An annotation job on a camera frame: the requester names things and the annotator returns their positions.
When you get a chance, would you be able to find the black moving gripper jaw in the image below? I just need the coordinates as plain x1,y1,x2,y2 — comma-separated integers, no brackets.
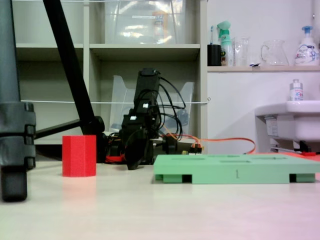
126,128,151,171

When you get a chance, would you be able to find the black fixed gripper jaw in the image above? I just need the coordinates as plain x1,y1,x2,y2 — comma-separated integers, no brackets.
143,139,155,166

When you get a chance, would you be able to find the red octagonal pillar block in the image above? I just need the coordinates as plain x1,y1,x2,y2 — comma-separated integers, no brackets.
61,134,97,178

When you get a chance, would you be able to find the clear plastic document tray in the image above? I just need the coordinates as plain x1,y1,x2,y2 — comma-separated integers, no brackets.
108,74,195,138

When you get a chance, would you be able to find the beige shelf unit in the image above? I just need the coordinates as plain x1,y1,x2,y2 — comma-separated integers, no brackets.
11,0,209,156

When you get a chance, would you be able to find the green shape sorter board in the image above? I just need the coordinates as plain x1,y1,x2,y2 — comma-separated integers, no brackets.
152,153,320,185

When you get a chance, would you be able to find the black tripod brace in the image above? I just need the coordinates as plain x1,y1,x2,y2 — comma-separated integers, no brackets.
34,119,82,140

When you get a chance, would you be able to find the clear plastic storage box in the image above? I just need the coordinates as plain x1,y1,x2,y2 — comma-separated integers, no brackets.
103,0,188,46

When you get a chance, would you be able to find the black cup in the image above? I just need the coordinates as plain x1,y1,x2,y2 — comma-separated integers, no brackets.
207,43,223,67

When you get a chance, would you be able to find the green spray bottle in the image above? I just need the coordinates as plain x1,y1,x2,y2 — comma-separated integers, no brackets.
216,20,234,67

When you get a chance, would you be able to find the clear measuring cup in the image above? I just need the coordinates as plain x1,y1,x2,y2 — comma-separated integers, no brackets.
232,36,251,67

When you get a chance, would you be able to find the dark grey tripod leg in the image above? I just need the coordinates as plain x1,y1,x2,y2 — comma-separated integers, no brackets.
0,0,37,203

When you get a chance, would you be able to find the clear glass pitcher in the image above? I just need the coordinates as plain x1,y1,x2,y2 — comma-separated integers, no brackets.
260,39,290,67

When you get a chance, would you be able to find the white sink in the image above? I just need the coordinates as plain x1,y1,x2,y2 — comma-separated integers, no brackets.
254,99,320,149

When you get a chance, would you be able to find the orange foam slab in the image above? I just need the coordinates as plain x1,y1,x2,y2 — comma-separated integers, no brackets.
257,150,320,158

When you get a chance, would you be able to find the small clear sanitizer bottle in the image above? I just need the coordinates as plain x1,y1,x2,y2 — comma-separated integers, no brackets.
289,78,305,102

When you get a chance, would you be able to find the white pump soap bottle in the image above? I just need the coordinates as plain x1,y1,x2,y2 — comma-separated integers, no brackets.
293,25,320,67

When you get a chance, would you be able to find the black gripper wire bundle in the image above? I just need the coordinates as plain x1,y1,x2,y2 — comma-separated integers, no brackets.
136,76,187,137

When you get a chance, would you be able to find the white string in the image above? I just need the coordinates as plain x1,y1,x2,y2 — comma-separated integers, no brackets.
20,97,211,106

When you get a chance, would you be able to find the small circuit board with wires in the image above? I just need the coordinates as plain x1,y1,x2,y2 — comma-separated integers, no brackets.
181,141,205,155

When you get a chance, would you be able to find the thin orange wire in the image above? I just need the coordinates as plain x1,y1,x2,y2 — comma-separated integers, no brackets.
161,133,256,155

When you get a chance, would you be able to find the wooden wall ledge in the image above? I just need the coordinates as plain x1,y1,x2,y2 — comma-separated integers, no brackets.
207,65,320,74

